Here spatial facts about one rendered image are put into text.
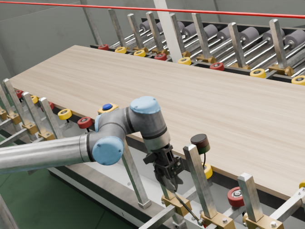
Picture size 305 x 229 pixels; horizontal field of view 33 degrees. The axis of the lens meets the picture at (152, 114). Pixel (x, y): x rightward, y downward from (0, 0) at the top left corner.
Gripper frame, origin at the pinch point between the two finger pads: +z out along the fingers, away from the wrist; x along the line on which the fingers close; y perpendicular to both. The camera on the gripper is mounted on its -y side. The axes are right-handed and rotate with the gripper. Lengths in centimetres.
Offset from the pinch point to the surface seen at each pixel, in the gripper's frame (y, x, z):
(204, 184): 8.5, 7.9, 0.7
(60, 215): -191, 5, 98
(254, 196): 33.6, 8.4, -3.3
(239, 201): 13.5, 16.6, 12.4
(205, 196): 8.4, 6.9, 5.4
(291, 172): 19.4, 39.0, 12.5
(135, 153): -77, 27, 24
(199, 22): -109, 116, -9
